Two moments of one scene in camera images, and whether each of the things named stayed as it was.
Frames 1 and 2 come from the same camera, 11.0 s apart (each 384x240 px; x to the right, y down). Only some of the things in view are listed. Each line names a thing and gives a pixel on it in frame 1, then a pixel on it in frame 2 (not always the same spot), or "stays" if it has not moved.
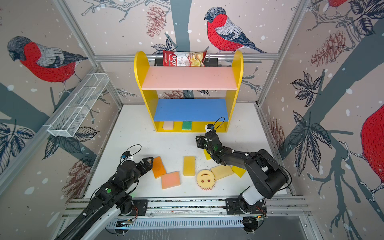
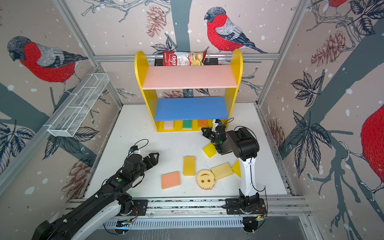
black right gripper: (200, 142) -> (206, 134)
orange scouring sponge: (158, 167) -> (202, 123)
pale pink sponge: (168, 125) stays
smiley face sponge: (205, 179) stays
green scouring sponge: (187, 125) stays
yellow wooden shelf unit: (190, 115) stays
